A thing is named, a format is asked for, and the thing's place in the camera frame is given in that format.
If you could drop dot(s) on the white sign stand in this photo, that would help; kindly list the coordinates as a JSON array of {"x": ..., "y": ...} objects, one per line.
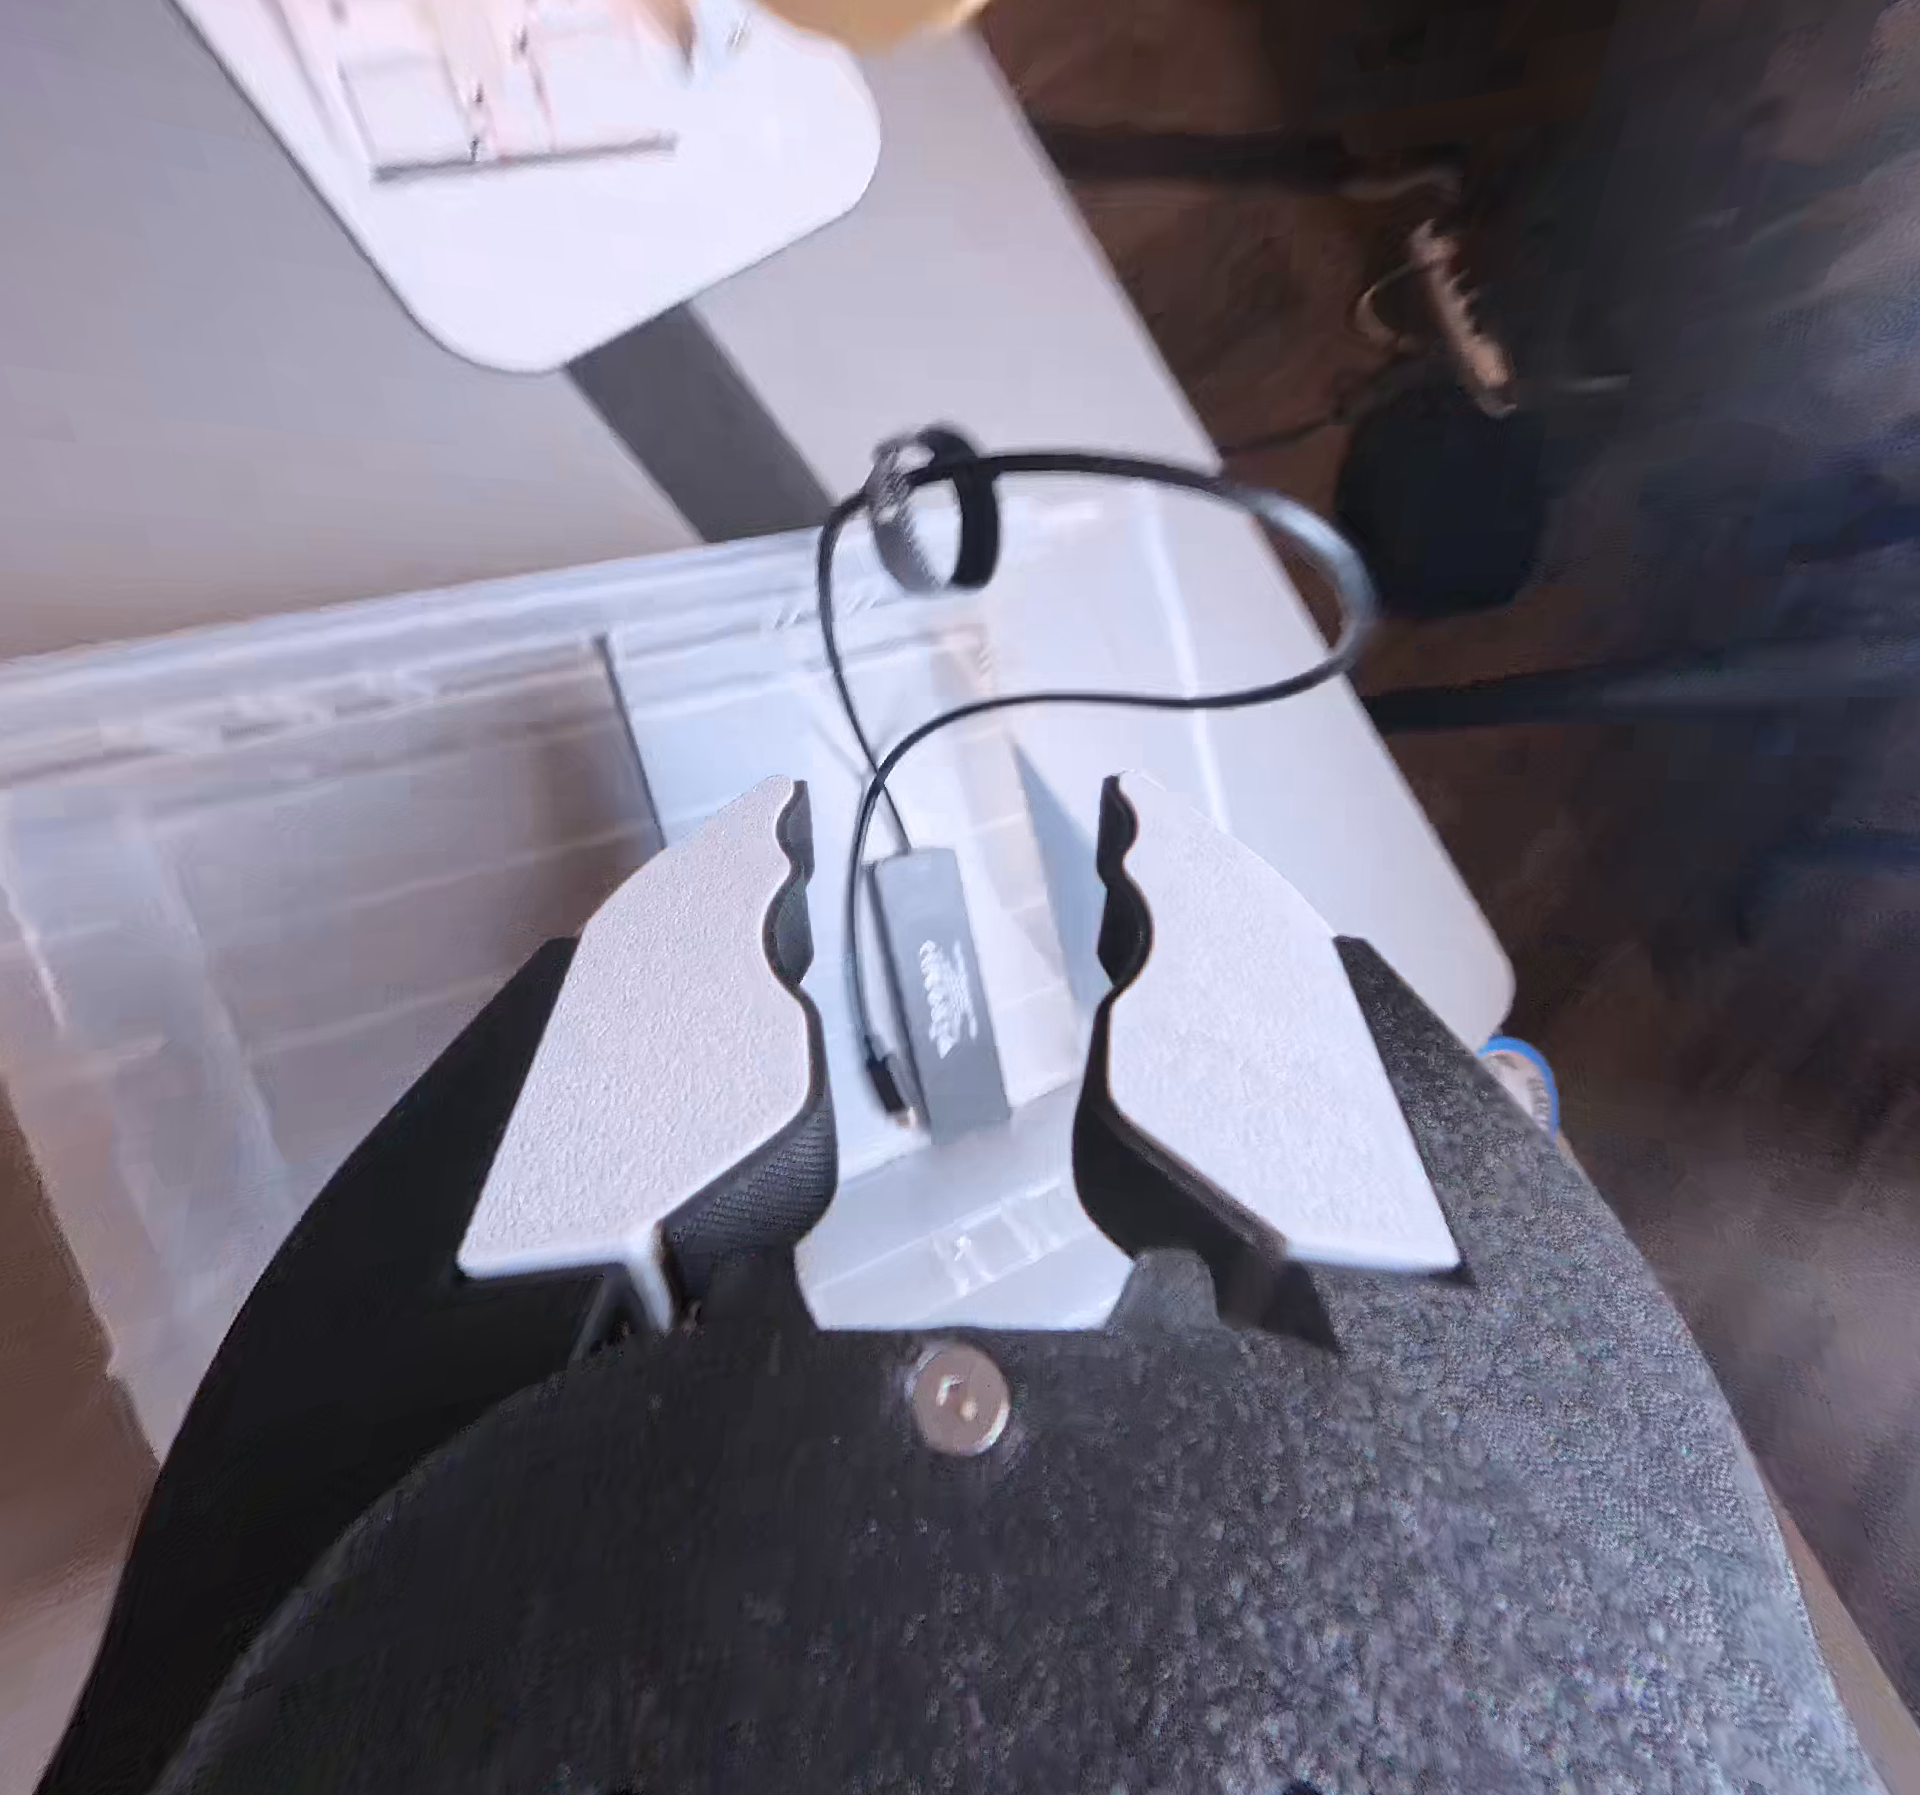
[{"x": 601, "y": 221}]

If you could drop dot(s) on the clear plastic bin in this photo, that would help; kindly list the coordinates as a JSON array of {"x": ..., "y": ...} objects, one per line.
[{"x": 300, "y": 851}]

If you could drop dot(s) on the dark round base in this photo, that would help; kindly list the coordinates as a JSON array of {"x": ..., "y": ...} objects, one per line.
[{"x": 1441, "y": 505}]

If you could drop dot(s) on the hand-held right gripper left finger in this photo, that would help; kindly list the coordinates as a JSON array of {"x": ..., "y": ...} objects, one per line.
[{"x": 645, "y": 1075}]

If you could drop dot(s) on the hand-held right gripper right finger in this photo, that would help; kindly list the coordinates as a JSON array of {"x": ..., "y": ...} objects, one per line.
[{"x": 1259, "y": 1075}]

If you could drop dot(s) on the blue tape roll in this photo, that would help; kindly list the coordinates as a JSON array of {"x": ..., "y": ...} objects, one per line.
[{"x": 1529, "y": 1075}]

